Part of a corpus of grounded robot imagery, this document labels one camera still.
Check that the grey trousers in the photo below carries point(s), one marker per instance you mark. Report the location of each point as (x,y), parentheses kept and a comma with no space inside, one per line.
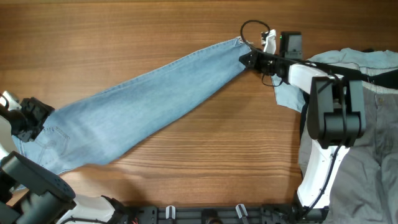
(365,187)

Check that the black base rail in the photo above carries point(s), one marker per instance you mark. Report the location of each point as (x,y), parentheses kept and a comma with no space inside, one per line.
(265,214)

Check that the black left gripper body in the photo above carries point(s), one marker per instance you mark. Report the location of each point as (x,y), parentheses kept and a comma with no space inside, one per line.
(29,119)

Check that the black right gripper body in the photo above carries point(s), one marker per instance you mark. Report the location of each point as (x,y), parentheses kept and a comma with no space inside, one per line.
(268,63)

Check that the light blue denim jeans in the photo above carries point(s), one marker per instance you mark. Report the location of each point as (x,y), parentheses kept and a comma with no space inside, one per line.
(100,129)

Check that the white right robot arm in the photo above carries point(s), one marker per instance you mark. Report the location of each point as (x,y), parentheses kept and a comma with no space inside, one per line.
(326,154)

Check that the light blue t-shirt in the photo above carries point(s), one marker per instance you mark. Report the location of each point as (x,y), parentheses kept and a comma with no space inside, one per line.
(372,64)

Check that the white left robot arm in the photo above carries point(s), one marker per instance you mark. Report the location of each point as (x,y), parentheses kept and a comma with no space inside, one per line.
(30,193)

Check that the black garment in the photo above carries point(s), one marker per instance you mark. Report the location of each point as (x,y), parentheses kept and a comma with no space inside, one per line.
(334,102)

